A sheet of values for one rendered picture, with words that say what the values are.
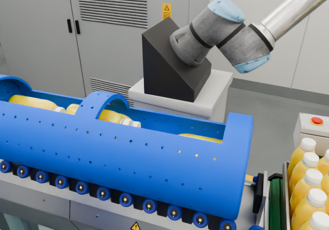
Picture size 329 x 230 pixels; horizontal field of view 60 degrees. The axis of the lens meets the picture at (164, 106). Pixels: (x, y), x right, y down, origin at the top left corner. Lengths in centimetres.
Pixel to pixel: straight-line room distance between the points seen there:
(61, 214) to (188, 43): 71
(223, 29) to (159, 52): 22
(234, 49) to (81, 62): 208
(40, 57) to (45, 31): 33
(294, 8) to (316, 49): 241
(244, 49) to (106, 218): 69
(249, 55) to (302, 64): 251
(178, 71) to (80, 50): 194
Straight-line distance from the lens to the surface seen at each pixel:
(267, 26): 99
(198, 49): 100
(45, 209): 109
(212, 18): 96
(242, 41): 96
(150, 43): 94
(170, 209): 86
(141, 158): 73
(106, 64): 268
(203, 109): 96
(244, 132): 71
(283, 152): 276
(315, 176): 85
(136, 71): 252
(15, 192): 115
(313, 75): 351
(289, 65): 347
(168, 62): 94
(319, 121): 107
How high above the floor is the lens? 163
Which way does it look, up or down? 31 degrees down
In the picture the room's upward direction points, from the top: straight up
